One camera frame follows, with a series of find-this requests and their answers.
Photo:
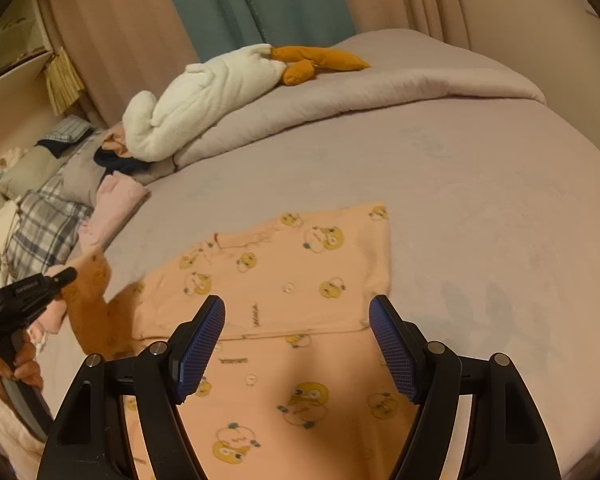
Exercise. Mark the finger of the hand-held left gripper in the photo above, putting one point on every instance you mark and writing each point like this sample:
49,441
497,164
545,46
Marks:
50,282

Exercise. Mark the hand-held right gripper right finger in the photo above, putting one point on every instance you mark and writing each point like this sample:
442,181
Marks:
392,350

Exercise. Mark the pink folded clothes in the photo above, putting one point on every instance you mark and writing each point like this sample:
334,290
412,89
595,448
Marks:
115,205

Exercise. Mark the white shelf unit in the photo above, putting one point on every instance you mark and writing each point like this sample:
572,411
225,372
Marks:
10,35

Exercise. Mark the yellow fringed cloth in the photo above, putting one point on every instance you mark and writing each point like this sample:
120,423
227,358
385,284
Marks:
64,82

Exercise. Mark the blue plaid pillow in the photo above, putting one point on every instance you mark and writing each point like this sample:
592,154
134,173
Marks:
45,225

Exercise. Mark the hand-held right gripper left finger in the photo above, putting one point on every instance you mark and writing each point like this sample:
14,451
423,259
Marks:
202,350

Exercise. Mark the person's left hand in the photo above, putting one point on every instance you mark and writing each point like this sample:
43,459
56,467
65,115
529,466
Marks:
24,367

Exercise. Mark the dark cloth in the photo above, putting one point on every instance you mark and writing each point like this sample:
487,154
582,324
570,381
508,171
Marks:
115,160

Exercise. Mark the white goose plush toy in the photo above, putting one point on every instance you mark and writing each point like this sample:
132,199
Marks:
190,100

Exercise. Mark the grey bed sheet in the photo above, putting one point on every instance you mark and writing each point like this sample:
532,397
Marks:
480,200

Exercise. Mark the peach duck-print pajama garment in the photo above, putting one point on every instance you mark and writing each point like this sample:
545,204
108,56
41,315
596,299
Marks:
280,280

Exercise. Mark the person's left forearm pink sleeve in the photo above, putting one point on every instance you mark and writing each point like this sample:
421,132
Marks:
10,440

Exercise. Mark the folded blue checked cloth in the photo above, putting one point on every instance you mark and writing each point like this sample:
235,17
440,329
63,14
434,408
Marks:
67,130

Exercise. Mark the teal curtain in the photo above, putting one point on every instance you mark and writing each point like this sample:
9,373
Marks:
260,5

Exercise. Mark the grey duvet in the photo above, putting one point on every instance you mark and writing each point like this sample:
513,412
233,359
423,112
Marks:
380,75

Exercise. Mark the grey pillow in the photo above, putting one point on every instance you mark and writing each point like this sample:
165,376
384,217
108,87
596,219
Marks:
40,170

